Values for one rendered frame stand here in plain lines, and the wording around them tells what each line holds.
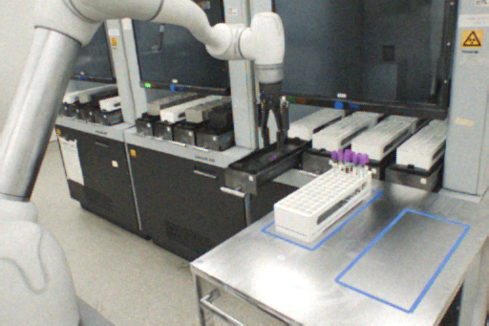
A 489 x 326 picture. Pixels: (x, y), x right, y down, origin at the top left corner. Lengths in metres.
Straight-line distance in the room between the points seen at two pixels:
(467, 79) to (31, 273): 1.15
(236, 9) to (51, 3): 0.84
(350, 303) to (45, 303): 0.53
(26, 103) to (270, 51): 0.69
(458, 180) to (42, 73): 1.17
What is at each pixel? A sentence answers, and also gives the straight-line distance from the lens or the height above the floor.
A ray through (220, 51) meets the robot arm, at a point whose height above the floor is 1.19.
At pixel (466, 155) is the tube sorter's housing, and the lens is 1.36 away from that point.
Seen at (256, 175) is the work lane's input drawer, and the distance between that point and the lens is 1.31.
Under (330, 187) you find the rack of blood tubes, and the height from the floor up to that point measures 0.88.
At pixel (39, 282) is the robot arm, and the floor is 0.90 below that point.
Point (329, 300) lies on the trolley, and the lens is 0.78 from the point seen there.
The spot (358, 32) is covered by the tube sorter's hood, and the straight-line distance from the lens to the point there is 1.38.
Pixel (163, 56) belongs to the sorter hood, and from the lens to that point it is 2.00.
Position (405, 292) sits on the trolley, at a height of 0.82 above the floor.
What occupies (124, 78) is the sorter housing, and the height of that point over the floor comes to 1.00.
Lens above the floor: 1.32
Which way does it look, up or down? 19 degrees down
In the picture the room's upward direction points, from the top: 5 degrees counter-clockwise
